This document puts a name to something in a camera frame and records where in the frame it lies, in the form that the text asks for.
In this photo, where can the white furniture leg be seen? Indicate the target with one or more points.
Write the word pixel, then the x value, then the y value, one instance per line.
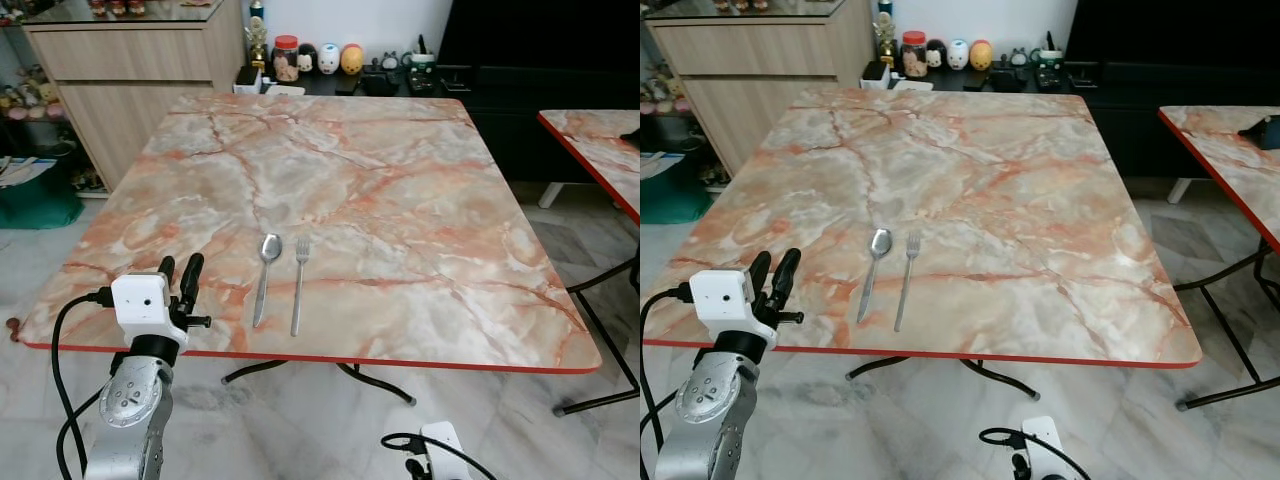
pixel 1180 191
pixel 552 195

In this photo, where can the light wooden cabinet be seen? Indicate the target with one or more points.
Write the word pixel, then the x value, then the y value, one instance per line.
pixel 760 50
pixel 140 60

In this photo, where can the white flat card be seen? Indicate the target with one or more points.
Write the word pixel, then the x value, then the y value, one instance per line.
pixel 913 86
pixel 285 90

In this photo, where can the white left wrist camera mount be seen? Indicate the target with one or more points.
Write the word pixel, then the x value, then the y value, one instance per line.
pixel 720 295
pixel 140 300

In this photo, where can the small white box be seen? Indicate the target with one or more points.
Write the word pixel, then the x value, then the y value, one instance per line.
pixel 875 75
pixel 247 80

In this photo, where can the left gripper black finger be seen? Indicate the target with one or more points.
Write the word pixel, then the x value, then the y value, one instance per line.
pixel 167 268
pixel 787 275
pixel 192 278
pixel 761 268

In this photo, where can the black white egg toy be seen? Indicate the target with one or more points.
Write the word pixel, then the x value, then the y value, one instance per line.
pixel 306 60
pixel 935 55

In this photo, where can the small plush toy pile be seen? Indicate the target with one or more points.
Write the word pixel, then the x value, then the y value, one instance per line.
pixel 660 95
pixel 25 100

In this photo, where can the red lid snack jar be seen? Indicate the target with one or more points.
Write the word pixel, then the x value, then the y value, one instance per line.
pixel 914 57
pixel 286 62

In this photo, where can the black television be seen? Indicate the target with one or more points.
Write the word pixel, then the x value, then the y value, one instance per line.
pixel 1170 30
pixel 540 30

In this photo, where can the black flat case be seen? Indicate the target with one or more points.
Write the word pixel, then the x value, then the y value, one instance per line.
pixel 378 82
pixel 1005 78

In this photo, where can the black remote control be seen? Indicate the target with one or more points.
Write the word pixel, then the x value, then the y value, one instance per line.
pixel 1048 78
pixel 420 83

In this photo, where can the golden figurine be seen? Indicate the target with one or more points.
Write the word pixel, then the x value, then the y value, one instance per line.
pixel 886 35
pixel 257 40

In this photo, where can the green bag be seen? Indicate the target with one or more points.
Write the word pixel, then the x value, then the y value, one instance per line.
pixel 670 200
pixel 35 205

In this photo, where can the steel fork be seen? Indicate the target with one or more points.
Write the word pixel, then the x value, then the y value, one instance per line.
pixel 905 290
pixel 299 290

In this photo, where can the green white mug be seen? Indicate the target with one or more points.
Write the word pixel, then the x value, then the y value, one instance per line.
pixel 1048 56
pixel 420 60

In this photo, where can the small grey totoro figure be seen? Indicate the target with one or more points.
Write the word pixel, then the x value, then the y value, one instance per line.
pixel 1018 57
pixel 390 62

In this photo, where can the steel spoon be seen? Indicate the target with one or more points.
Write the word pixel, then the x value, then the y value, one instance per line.
pixel 271 247
pixel 881 242

